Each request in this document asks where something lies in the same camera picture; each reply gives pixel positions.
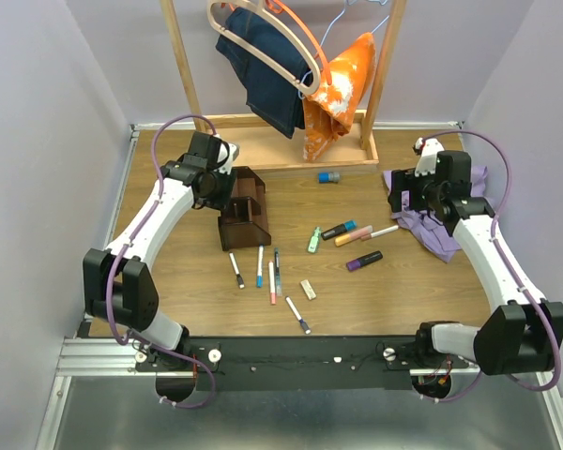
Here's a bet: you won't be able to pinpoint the brown wooden desk organizer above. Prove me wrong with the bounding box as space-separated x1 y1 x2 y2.
218 166 271 251

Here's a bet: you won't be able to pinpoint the black highlighter blue cap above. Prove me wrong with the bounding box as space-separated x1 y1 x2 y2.
321 220 357 241

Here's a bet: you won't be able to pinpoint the pink highlighter orange cap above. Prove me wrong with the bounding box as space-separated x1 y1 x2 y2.
334 225 373 247

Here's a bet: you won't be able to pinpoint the black highlighter purple cap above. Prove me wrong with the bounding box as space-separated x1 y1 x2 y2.
346 250 383 272

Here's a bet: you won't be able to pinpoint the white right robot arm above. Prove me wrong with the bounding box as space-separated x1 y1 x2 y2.
388 148 563 375

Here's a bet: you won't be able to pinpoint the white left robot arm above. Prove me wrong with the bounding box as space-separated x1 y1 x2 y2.
83 131 240 370

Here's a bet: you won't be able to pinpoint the purple cloth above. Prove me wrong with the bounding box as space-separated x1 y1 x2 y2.
390 165 488 263

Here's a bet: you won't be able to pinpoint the white marker pink cap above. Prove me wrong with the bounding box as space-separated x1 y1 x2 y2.
360 225 400 241

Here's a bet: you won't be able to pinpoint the wooden clothes rack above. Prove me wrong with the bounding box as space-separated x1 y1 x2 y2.
160 1 407 172

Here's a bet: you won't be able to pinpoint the blue grey cylinder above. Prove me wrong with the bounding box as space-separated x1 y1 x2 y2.
317 172 341 184

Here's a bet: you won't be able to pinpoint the orange white cloth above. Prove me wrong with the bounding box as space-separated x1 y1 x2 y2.
302 32 376 162

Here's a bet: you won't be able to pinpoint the black teal pen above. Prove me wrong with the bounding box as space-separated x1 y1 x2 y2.
274 247 282 297

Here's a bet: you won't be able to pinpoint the dark blue jeans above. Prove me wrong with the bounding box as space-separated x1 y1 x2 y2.
216 7 312 139

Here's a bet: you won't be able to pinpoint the small green bottle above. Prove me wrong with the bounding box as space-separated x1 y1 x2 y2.
307 227 321 254

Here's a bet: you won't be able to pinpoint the white pen pink cap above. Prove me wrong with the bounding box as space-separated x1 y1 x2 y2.
268 261 277 306

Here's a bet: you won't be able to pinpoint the beige eraser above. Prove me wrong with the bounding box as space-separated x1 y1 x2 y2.
300 279 316 301

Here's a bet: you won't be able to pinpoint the beige wooden hanger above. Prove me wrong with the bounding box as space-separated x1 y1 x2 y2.
206 1 332 97

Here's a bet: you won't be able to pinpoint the white marker black blue cap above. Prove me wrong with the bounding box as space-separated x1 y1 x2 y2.
285 296 312 335

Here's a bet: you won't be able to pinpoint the orange plastic hanger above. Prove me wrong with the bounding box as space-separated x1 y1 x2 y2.
206 0 332 96

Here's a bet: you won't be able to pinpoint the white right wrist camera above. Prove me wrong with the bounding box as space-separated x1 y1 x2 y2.
413 138 444 177

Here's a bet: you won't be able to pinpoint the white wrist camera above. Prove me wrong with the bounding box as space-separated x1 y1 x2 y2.
213 141 240 175
413 138 444 177

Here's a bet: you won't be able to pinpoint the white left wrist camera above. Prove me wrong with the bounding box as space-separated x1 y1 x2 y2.
213 141 240 175

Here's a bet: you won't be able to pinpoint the light blue wire hanger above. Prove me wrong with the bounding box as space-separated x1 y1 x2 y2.
297 0 391 100

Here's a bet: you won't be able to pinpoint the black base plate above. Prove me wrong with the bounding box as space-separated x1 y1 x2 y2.
135 334 482 393

